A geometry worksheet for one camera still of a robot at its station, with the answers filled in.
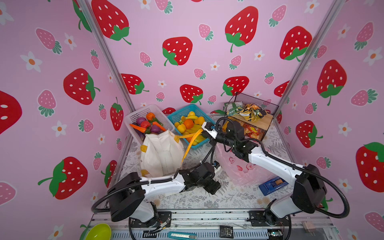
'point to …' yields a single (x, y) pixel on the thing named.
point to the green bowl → (99, 231)
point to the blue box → (272, 185)
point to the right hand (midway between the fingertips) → (201, 128)
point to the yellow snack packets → (250, 131)
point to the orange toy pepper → (150, 116)
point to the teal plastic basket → (175, 117)
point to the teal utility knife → (182, 235)
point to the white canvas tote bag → (162, 154)
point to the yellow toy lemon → (199, 120)
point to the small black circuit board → (226, 231)
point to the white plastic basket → (167, 124)
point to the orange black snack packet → (252, 112)
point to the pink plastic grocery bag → (238, 171)
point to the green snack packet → (232, 108)
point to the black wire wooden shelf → (264, 123)
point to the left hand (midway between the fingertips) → (217, 182)
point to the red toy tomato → (145, 124)
